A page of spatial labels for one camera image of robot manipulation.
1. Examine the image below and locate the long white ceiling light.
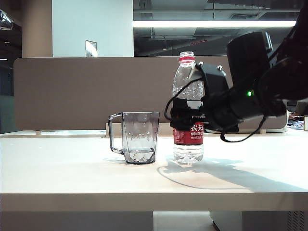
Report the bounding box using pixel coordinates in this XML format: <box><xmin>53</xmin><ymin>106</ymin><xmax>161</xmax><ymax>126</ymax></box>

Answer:
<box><xmin>133</xmin><ymin>20</ymin><xmax>297</xmax><ymax>28</ymax></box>

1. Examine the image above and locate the crumpled clear plastic sheet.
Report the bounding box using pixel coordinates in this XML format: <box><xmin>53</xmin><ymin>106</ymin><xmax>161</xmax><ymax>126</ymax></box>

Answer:
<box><xmin>0</xmin><ymin>9</ymin><xmax>14</xmax><ymax>31</ymax></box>

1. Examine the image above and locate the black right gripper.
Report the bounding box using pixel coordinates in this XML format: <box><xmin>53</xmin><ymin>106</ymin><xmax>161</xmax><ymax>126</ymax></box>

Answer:
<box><xmin>170</xmin><ymin>90</ymin><xmax>241</xmax><ymax>132</ymax></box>

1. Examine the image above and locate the silver metal wall plate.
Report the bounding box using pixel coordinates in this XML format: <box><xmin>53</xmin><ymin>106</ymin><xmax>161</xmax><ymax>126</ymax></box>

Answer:
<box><xmin>84</xmin><ymin>40</ymin><xmax>98</xmax><ymax>58</ymax></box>

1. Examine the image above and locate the black cable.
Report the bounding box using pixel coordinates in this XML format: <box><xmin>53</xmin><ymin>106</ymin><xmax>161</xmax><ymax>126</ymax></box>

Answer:
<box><xmin>220</xmin><ymin>113</ymin><xmax>268</xmax><ymax>143</ymax></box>
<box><xmin>164</xmin><ymin>78</ymin><xmax>205</xmax><ymax>121</ymax></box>

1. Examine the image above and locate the grey cabinet under table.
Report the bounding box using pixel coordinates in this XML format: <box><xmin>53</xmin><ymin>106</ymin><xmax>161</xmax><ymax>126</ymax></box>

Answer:
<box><xmin>209</xmin><ymin>211</ymin><xmax>308</xmax><ymax>231</ymax></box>

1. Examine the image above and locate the brown fabric desk partition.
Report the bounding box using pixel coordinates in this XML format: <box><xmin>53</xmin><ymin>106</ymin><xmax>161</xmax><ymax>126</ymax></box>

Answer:
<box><xmin>13</xmin><ymin>55</ymin><xmax>289</xmax><ymax>132</ymax></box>

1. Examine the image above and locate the transparent grey plastic mug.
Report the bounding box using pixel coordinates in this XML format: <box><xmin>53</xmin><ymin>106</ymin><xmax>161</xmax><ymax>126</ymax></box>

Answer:
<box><xmin>107</xmin><ymin>111</ymin><xmax>161</xmax><ymax>166</ymax></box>

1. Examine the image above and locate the clear water bottle red label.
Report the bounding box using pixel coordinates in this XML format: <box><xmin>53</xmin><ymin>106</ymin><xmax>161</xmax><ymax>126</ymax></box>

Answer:
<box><xmin>172</xmin><ymin>51</ymin><xmax>205</xmax><ymax>166</ymax></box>

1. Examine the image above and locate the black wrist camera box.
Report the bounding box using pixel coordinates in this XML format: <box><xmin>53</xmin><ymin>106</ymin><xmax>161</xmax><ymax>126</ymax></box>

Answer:
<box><xmin>194</xmin><ymin>62</ymin><xmax>233</xmax><ymax>97</ymax></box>

